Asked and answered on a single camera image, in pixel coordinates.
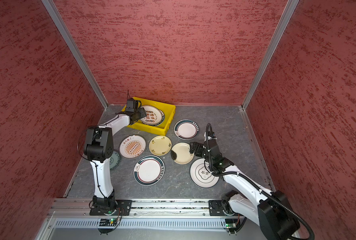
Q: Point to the cream plate black brushstroke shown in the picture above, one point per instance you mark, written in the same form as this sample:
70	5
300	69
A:
180	153

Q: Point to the white plate green quatrefoil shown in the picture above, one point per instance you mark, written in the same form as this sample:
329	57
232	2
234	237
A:
201	175

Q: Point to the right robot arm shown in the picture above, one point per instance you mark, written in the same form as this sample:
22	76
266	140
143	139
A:
270	211

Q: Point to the white plate red characters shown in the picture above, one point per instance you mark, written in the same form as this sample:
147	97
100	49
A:
153	116

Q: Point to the white plate orange sunburst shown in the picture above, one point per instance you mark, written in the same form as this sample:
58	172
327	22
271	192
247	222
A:
132	147

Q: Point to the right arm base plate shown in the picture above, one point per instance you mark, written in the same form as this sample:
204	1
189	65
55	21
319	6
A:
220	208

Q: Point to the aluminium corner post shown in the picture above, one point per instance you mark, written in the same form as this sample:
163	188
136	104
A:
277	35
67	37

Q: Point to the left aluminium corner post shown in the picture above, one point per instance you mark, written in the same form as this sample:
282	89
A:
67	37

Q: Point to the white plate green rim far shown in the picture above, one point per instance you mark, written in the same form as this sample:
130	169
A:
186	129

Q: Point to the right aluminium corner post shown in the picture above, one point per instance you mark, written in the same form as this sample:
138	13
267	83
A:
277	35

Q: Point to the aluminium front rail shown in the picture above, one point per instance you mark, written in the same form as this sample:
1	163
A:
141	208

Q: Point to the right controller board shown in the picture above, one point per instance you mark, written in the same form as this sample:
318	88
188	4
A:
231	225

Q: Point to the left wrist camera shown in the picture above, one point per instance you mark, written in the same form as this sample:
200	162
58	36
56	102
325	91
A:
132	105

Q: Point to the controller board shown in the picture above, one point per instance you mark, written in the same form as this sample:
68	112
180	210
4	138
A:
110	223
231	225

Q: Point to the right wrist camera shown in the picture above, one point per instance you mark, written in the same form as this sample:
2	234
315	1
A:
210	143

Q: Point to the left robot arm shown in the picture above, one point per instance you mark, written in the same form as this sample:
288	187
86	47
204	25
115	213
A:
99	147

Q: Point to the cream plate small motifs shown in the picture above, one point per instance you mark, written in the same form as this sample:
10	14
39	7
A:
160	145

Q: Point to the teal patterned small plate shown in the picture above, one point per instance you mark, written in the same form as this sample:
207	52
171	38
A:
114	160

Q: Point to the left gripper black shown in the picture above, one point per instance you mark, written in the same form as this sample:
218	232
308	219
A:
143	113

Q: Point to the white plate green rim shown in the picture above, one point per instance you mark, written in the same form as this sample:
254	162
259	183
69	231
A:
186	129
149	170

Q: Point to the yellow plastic bin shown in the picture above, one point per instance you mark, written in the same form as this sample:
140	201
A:
162	129

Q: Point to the dark green rim text plate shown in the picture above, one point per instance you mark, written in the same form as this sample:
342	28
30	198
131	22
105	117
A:
162	120

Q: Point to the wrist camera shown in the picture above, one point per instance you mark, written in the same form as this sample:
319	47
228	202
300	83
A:
210	143
132	105

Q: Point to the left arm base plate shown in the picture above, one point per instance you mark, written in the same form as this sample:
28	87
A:
123	208

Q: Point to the white plate green rim near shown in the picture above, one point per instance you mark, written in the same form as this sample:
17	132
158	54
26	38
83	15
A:
149	170

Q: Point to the left controller board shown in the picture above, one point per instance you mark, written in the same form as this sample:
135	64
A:
110	223

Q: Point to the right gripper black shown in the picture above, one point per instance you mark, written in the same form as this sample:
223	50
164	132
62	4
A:
199	147

